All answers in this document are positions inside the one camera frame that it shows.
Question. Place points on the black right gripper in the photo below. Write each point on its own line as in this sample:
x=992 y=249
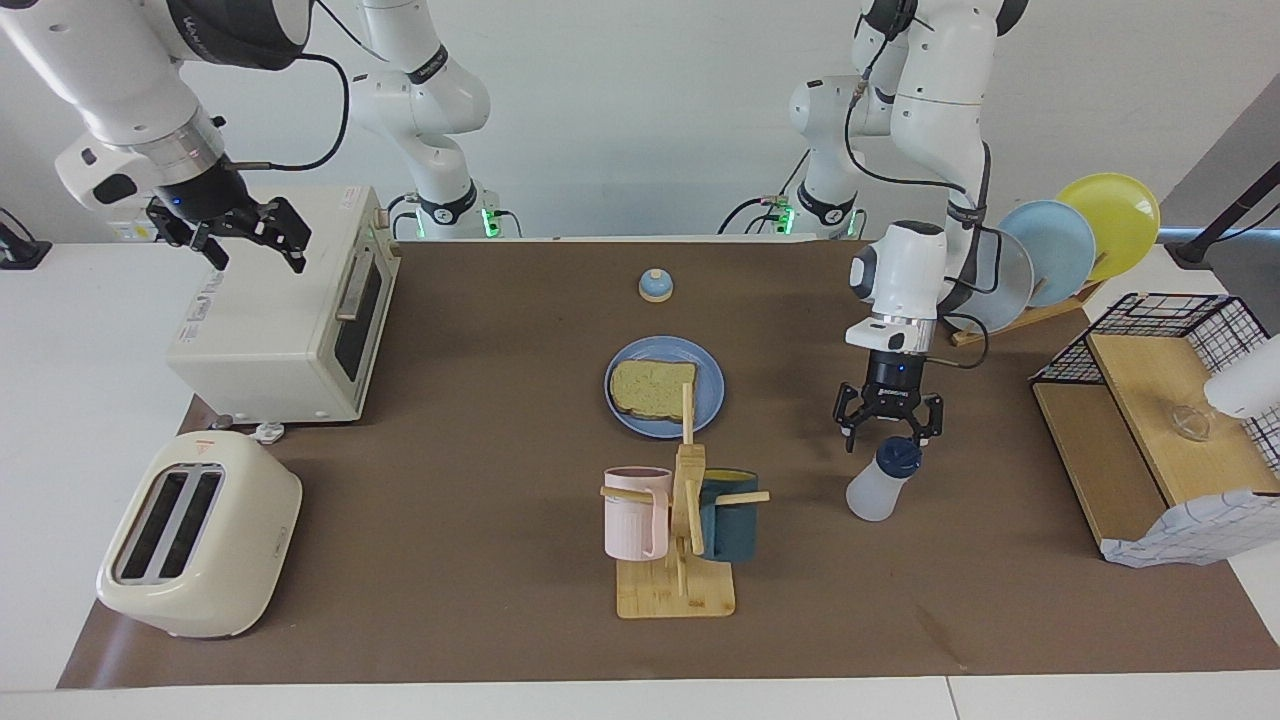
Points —
x=208 y=195

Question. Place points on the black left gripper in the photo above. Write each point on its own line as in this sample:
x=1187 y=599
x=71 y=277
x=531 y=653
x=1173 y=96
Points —
x=892 y=385

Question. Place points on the clear squeeze bottle blue cap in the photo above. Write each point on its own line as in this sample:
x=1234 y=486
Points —
x=875 y=495

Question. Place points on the slice of bread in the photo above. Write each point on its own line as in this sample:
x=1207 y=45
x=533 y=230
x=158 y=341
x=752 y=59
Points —
x=650 y=390

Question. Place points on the grey plate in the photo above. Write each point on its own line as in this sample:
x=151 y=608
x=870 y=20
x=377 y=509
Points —
x=1010 y=290

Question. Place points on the wooden plate rack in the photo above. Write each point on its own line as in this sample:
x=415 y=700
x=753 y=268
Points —
x=1040 y=312

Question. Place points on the light blue plate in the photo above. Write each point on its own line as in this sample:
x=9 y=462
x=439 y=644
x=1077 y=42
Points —
x=1060 y=250

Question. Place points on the blue round plate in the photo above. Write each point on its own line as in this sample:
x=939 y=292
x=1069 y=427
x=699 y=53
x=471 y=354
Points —
x=640 y=425

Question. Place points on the yellow plate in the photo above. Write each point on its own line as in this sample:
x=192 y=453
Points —
x=1110 y=215

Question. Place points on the cream toaster oven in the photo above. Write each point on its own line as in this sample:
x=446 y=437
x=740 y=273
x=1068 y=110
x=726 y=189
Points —
x=270 y=320

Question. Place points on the white power strip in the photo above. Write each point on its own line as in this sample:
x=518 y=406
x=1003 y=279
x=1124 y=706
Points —
x=125 y=232

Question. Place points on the teal mug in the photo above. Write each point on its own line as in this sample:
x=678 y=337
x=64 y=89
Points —
x=735 y=525

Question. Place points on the black clamp base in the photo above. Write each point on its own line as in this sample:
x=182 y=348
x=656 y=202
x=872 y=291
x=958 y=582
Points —
x=20 y=255

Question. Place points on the wooden mug tree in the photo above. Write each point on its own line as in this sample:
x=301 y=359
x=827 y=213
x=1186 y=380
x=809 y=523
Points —
x=675 y=595

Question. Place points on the pink ribbed mug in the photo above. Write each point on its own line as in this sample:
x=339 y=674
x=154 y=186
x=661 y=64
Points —
x=630 y=520

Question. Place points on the cream two-slot toaster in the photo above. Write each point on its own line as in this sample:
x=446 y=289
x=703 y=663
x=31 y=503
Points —
x=250 y=520

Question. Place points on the brown table mat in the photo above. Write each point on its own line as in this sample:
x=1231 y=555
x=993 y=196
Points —
x=480 y=400

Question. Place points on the small clear glass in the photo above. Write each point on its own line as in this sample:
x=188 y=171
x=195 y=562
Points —
x=1192 y=423

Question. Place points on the white checked cloth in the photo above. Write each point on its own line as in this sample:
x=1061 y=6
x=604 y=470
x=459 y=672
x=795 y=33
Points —
x=1200 y=530

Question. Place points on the white plastic object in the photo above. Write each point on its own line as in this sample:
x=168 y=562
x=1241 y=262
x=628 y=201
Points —
x=1250 y=385

